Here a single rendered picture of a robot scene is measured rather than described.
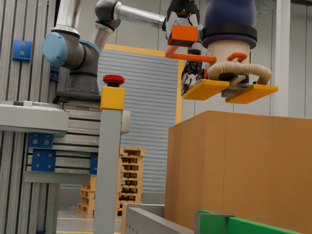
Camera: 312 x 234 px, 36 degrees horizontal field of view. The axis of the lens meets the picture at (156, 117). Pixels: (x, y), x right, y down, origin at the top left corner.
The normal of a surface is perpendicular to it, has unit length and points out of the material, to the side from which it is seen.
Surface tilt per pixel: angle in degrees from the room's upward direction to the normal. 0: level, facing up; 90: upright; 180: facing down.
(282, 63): 90
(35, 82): 90
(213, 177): 90
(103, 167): 90
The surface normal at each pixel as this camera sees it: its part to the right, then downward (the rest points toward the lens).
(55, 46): -0.53, -0.01
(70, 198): 0.29, -0.11
